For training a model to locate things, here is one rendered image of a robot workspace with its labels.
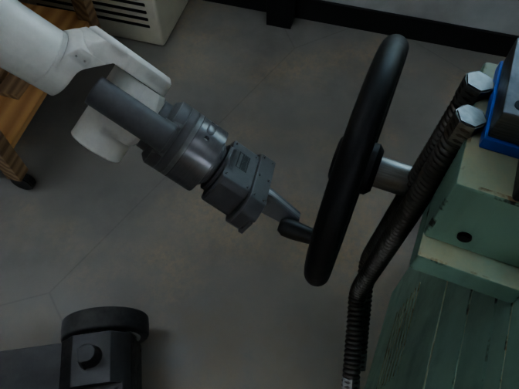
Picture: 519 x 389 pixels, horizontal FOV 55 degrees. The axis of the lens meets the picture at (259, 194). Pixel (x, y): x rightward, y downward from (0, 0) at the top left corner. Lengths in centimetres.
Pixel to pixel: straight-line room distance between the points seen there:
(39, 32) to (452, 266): 44
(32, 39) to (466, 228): 43
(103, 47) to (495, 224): 41
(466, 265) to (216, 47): 154
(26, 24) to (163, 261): 97
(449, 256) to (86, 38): 41
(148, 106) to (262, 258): 87
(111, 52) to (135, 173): 103
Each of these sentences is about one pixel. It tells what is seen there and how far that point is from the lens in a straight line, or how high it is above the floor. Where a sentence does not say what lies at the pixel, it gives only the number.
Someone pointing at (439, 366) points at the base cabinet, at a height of 64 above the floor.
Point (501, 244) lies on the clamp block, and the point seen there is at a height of 90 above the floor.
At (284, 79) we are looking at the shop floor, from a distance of 177.
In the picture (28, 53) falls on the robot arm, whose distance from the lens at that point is 54.
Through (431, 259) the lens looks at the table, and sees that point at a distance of 47.
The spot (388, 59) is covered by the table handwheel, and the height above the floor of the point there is 95.
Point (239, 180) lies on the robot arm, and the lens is 59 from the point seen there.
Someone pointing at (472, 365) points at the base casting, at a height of 76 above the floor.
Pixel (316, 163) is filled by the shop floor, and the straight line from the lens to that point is 156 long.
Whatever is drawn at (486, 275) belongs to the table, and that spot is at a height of 87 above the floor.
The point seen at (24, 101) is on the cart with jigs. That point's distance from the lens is 161.
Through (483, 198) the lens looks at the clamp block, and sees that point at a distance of 41.
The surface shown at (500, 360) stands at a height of 83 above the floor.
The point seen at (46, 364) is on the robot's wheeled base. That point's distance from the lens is 122.
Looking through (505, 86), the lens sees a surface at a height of 99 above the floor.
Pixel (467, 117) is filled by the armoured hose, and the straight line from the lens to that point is 43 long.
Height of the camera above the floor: 127
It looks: 59 degrees down
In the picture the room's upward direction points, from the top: straight up
